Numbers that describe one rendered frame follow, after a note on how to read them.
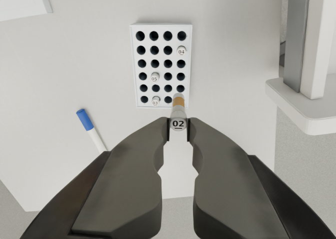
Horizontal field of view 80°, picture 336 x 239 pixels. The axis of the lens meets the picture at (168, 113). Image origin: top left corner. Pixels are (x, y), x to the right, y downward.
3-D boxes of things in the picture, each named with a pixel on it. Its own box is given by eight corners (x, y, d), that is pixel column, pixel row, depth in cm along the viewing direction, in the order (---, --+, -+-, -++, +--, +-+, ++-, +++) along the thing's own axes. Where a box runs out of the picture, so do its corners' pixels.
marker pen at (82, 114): (116, 163, 43) (113, 168, 42) (109, 164, 44) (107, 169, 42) (85, 107, 37) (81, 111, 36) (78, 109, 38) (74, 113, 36)
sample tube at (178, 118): (185, 104, 18) (187, 132, 14) (171, 103, 18) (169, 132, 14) (185, 91, 18) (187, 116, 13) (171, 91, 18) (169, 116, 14)
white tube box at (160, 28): (187, 99, 36) (188, 109, 32) (140, 98, 36) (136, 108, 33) (191, 22, 30) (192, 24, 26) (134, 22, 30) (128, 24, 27)
